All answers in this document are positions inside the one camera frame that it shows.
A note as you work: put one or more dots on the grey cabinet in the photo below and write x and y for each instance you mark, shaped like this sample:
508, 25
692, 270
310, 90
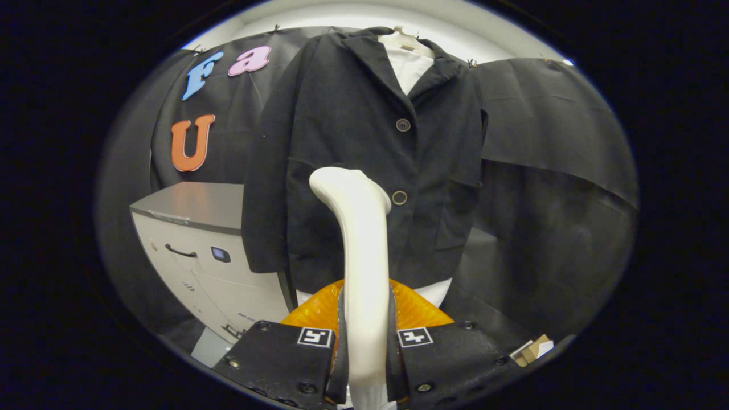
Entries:
188, 228

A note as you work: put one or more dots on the black backdrop cloth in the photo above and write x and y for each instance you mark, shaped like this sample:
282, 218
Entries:
558, 171

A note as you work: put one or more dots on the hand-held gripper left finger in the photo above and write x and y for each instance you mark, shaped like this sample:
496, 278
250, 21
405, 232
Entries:
273, 359

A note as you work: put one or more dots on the white plastic hanger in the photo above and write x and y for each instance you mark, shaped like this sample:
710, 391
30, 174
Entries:
405, 41

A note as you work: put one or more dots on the black blazer jacket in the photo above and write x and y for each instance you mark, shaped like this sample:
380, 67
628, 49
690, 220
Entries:
342, 114

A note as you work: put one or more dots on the cardboard piece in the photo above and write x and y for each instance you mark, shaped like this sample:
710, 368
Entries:
531, 350

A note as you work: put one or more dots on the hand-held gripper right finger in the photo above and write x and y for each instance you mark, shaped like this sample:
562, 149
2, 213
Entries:
455, 359

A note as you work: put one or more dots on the white garment steamer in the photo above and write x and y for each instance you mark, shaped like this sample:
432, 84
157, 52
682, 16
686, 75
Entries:
364, 256

